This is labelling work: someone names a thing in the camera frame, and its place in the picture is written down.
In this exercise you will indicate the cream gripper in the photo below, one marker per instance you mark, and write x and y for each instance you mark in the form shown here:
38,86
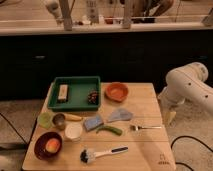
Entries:
170,115

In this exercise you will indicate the silver metal fork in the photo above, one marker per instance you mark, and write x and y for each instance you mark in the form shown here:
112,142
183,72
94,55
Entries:
137,128

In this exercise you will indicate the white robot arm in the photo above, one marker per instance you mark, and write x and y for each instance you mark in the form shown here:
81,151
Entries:
186,82

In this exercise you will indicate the white paper cup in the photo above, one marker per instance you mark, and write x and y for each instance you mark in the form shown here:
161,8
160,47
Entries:
73,131

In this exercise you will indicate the small metal cup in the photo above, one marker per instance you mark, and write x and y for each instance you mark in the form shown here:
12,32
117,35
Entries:
59,121

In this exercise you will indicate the grey blue cloth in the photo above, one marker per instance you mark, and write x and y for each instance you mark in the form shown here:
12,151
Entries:
120,114

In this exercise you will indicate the green pepper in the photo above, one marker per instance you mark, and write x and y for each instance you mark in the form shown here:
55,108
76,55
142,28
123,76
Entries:
110,129

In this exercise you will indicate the orange bowl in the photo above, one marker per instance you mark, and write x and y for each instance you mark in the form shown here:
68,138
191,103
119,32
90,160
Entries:
116,91

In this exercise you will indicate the blue sponge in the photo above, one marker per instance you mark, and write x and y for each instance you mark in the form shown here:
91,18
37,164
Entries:
93,122

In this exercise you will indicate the dark pine cone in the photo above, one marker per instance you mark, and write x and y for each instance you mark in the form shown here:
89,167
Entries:
92,97

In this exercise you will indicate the green plastic tray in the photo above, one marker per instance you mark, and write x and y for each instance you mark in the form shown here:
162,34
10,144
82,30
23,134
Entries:
79,87

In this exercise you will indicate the wooden block in tray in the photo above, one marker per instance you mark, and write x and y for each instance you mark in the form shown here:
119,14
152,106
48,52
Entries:
63,93

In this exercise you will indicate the yellow orange fruit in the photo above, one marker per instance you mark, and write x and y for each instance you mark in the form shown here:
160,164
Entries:
52,145

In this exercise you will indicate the dark red bowl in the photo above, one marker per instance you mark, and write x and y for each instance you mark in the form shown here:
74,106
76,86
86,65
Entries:
39,148

